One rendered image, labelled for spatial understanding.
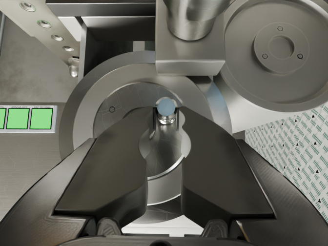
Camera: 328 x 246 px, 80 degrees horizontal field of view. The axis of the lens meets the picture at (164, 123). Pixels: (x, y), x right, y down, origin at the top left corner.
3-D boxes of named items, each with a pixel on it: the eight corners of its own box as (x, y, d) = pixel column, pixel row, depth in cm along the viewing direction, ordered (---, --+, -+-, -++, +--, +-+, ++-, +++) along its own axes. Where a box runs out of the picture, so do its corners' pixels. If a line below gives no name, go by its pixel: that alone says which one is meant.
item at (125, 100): (75, 107, 15) (163, 64, 15) (86, 112, 17) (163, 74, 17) (117, 199, 14) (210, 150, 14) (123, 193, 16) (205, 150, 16)
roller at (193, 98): (212, 60, 17) (219, 205, 15) (185, 116, 42) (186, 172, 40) (75, 63, 17) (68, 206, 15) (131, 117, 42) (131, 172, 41)
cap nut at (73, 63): (79, 57, 50) (78, 74, 50) (85, 64, 54) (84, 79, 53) (65, 57, 50) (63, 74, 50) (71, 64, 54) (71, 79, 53)
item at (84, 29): (94, -86, 21) (82, 83, 18) (133, 40, 44) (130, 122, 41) (90, -86, 21) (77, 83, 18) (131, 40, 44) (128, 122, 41)
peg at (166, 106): (162, 92, 12) (181, 103, 12) (163, 103, 15) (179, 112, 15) (150, 111, 12) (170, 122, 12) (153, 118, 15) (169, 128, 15)
